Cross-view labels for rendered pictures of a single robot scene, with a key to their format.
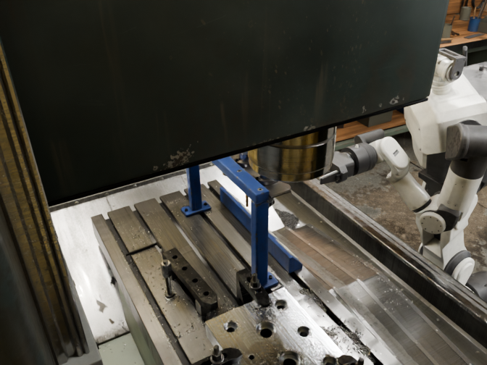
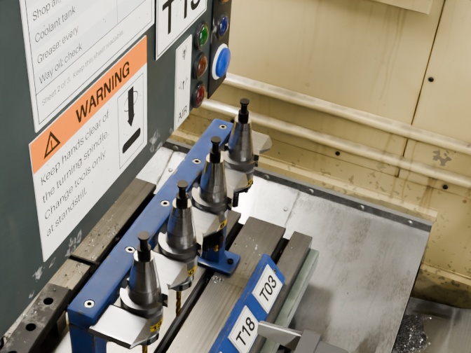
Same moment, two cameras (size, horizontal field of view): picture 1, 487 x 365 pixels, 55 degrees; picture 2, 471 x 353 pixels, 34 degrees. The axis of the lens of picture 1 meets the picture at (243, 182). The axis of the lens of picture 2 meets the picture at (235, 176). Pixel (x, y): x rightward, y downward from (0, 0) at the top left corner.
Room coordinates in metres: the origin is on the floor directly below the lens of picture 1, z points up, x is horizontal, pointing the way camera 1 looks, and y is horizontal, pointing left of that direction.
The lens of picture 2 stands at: (0.70, -0.64, 2.00)
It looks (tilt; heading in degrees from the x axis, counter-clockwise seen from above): 40 degrees down; 48
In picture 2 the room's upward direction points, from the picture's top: 5 degrees clockwise
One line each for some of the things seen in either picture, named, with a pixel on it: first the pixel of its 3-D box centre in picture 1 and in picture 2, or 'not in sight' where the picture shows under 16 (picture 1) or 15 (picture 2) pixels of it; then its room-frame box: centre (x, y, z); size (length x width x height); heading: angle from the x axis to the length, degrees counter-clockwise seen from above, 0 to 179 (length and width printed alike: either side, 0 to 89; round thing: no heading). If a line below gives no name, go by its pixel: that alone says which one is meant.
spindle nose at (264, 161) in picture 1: (290, 132); not in sight; (0.77, -0.09, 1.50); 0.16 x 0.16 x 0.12
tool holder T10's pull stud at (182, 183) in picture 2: not in sight; (182, 193); (1.17, -0.01, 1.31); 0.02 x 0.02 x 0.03
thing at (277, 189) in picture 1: (277, 189); (123, 327); (1.03, -0.09, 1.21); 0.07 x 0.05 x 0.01; 119
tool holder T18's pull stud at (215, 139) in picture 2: not in sight; (215, 148); (1.27, 0.04, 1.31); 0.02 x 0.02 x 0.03
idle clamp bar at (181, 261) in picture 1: (190, 282); (24, 352); (0.98, 0.15, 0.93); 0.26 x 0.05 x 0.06; 34
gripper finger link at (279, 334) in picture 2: not in sight; (280, 332); (1.21, -0.20, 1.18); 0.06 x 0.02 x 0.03; 119
